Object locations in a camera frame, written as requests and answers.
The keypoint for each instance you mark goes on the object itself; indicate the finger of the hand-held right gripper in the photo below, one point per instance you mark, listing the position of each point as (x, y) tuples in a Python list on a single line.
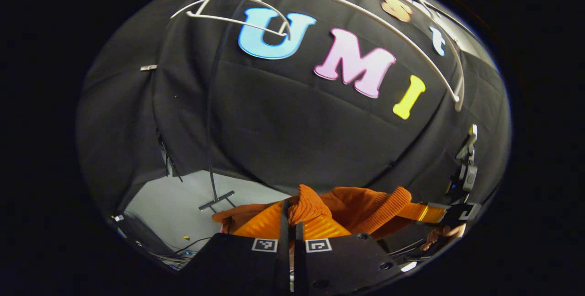
[(420, 213)]

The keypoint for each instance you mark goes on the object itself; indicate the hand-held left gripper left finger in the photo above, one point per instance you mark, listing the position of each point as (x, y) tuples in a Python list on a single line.
[(284, 259)]

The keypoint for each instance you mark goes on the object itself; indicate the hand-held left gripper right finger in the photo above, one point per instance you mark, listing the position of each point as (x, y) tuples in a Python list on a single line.
[(300, 259)]

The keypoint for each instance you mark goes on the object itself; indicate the orange ribbed jacket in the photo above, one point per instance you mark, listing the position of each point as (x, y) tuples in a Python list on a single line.
[(365, 204)]

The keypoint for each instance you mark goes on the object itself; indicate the white jacket hanger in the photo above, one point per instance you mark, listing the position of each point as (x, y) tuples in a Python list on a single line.
[(458, 99)]

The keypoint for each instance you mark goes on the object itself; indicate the black clothes rack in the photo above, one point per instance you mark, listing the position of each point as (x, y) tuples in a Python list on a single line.
[(215, 200)]

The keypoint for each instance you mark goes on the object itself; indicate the white empty clothes hanger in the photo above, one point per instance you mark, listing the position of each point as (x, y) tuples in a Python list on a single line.
[(228, 18)]

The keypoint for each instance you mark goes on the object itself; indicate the black backdrop cloth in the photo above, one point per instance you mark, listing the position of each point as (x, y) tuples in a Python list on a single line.
[(274, 127)]

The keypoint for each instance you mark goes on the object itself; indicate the black equipment box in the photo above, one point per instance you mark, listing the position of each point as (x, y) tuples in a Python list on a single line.
[(141, 236)]

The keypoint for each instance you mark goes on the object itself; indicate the silver backdrop clip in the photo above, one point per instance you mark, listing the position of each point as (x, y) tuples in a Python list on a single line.
[(148, 67)]

